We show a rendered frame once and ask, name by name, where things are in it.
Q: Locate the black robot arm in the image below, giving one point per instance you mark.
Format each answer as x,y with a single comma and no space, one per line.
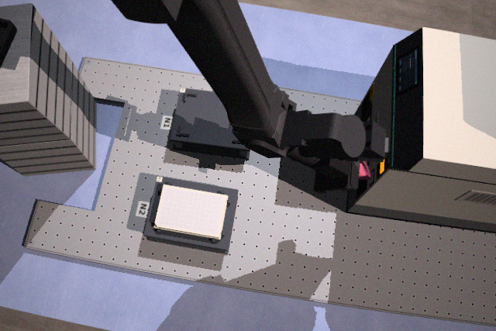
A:
215,35

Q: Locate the white label with black n2 text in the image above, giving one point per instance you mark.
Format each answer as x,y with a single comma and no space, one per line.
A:
143,209

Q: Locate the white label with n1 text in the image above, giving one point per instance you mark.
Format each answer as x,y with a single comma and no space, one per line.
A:
167,122

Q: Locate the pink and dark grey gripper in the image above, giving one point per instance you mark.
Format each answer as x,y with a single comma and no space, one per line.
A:
323,184

